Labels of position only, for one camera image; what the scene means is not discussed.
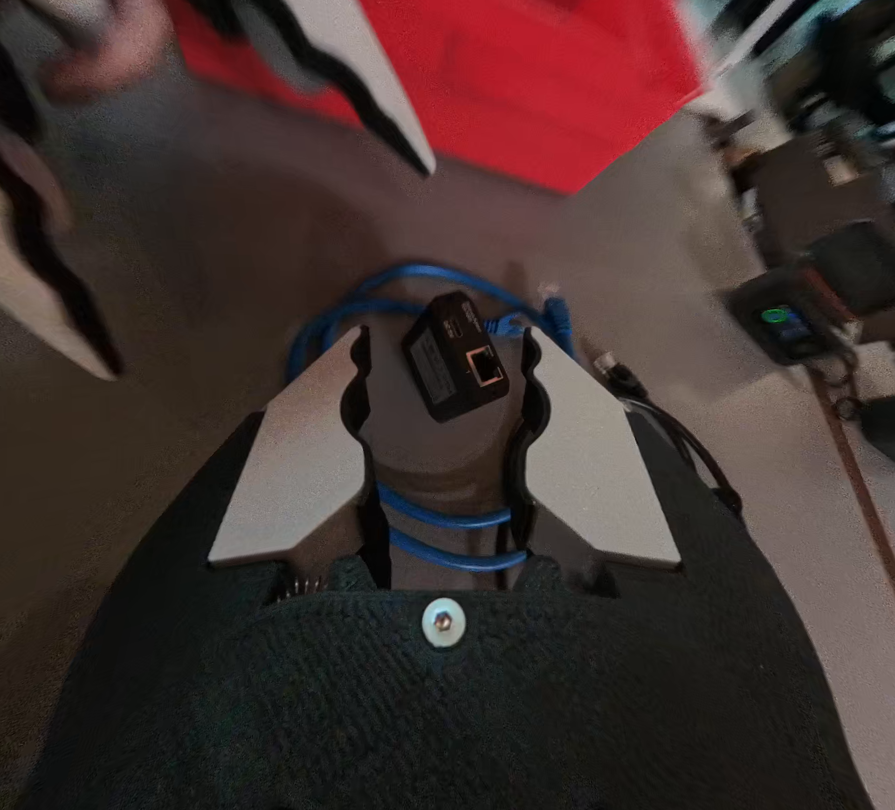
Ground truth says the black equipment box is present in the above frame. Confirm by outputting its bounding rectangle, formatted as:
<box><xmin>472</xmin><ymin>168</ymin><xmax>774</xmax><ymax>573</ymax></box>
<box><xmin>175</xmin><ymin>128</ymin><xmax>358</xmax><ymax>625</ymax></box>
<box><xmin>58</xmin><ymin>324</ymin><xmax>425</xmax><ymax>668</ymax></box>
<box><xmin>741</xmin><ymin>132</ymin><xmax>895</xmax><ymax>265</ymax></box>

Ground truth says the black charger cable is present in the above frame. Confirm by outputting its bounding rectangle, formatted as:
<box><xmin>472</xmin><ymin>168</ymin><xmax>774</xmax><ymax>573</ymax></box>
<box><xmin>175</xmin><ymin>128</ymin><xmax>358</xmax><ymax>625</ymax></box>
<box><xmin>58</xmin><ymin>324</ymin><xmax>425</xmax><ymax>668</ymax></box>
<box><xmin>811</xmin><ymin>348</ymin><xmax>866</xmax><ymax>424</ymax></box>

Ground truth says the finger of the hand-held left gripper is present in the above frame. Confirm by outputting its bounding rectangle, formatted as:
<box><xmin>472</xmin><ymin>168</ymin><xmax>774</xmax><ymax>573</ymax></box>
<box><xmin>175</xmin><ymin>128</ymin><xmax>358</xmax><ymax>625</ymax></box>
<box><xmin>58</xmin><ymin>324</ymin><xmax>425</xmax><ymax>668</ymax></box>
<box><xmin>0</xmin><ymin>145</ymin><xmax>125</xmax><ymax>382</ymax></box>
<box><xmin>140</xmin><ymin>0</ymin><xmax>439</xmax><ymax>179</ymax></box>

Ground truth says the person's left hand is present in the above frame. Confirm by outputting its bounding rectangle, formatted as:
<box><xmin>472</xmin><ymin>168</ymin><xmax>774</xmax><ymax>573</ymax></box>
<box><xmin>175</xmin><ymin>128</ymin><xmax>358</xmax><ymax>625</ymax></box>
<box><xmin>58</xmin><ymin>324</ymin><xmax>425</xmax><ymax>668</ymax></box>
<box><xmin>41</xmin><ymin>0</ymin><xmax>174</xmax><ymax>101</ymax></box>

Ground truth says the black ethernet cable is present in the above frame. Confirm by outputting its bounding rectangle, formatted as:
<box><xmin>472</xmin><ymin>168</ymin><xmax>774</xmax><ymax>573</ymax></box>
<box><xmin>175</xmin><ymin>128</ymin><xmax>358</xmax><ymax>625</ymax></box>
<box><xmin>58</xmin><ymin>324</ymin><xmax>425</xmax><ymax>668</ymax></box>
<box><xmin>591</xmin><ymin>350</ymin><xmax>744</xmax><ymax>517</ymax></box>

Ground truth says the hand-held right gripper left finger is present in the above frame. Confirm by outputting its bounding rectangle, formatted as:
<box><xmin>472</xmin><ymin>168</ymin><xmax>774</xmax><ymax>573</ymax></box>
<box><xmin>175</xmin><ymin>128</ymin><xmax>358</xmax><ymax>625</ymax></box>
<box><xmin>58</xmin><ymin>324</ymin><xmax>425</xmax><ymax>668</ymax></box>
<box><xmin>207</xmin><ymin>325</ymin><xmax>392</xmax><ymax>588</ymax></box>

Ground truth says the black ethernet splitter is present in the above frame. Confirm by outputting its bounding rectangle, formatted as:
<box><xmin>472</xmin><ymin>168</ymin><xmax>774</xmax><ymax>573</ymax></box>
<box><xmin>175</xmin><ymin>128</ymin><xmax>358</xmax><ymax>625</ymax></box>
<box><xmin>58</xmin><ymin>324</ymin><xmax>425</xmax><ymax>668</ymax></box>
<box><xmin>402</xmin><ymin>291</ymin><xmax>511</xmax><ymax>422</ymax></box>

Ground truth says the blue ethernet cable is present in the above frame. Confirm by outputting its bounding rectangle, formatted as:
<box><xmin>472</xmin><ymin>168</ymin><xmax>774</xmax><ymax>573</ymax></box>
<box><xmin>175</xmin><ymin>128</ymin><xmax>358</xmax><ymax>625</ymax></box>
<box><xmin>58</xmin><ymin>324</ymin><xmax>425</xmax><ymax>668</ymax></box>
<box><xmin>283</xmin><ymin>263</ymin><xmax>578</xmax><ymax>573</ymax></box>

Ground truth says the dark grey charger box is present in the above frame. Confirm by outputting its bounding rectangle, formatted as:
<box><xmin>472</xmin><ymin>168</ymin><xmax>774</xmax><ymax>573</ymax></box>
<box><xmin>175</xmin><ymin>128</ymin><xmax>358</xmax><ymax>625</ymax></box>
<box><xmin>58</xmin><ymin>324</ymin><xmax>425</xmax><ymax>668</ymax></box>
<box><xmin>860</xmin><ymin>397</ymin><xmax>895</xmax><ymax>463</ymax></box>

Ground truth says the red plastic bin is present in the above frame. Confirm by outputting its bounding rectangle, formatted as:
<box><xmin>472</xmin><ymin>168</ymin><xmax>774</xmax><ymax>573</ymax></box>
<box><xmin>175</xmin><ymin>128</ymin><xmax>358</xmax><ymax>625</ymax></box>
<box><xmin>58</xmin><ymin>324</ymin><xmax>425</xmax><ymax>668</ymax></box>
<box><xmin>175</xmin><ymin>0</ymin><xmax>703</xmax><ymax>195</ymax></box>

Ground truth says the black charging case with display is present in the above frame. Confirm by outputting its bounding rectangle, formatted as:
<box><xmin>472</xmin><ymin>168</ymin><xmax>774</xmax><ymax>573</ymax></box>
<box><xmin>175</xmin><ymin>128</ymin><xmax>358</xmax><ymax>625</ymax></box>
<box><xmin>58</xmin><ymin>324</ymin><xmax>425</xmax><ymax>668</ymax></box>
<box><xmin>727</xmin><ymin>222</ymin><xmax>895</xmax><ymax>369</ymax></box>

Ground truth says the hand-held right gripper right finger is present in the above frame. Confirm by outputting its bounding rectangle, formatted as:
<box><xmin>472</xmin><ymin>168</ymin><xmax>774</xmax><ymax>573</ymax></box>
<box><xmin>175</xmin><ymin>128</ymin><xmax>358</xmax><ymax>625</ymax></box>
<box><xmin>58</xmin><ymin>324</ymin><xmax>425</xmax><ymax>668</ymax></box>
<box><xmin>505</xmin><ymin>326</ymin><xmax>682</xmax><ymax>590</ymax></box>

